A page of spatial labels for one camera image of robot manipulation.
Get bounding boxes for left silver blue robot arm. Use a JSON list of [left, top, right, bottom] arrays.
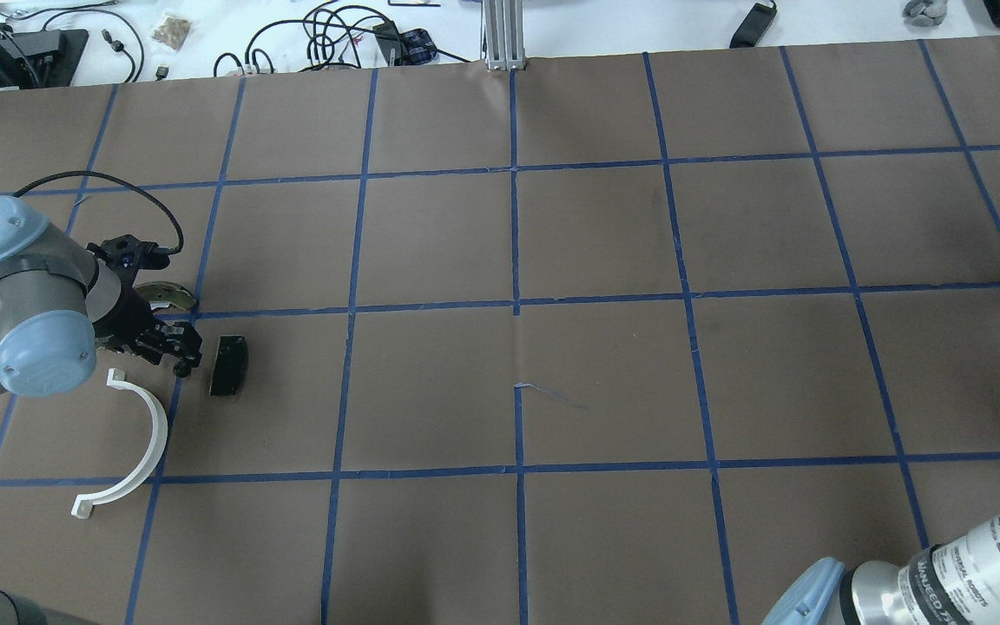
[[0, 195, 202, 397]]

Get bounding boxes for black power adapter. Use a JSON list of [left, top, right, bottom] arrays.
[[727, 1, 778, 49]]

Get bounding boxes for aluminium frame post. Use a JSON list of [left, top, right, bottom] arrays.
[[480, 0, 525, 71]]

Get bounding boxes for tangled black cables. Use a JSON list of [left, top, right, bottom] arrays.
[[212, 0, 473, 79]]

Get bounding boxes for grey crumpled object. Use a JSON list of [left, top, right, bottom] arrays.
[[902, 0, 948, 28]]

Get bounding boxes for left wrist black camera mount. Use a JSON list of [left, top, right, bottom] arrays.
[[86, 234, 172, 287]]

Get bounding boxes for black brake pad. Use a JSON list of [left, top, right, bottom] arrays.
[[207, 335, 249, 397]]

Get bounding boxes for olive green brake shoe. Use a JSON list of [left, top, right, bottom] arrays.
[[134, 281, 198, 312]]

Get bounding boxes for white curved plastic bracket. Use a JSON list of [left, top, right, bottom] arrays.
[[69, 367, 169, 521]]

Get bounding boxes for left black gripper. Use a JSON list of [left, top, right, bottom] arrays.
[[96, 290, 202, 378]]

